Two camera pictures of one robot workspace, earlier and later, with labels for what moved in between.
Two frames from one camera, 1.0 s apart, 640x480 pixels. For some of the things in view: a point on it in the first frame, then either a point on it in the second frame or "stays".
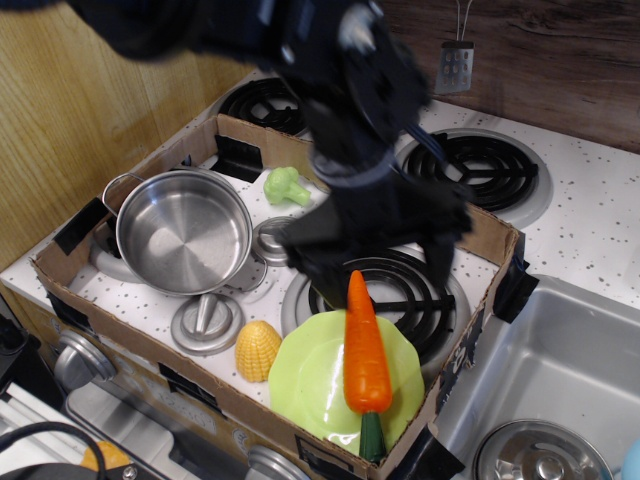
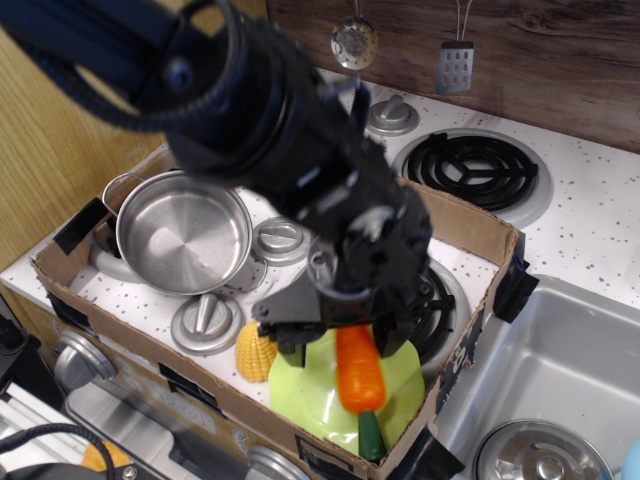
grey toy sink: x=570 y=355 stays
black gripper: x=405 y=205 to x=385 y=286
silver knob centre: x=266 y=245 stays
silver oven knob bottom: x=265 y=463 stays
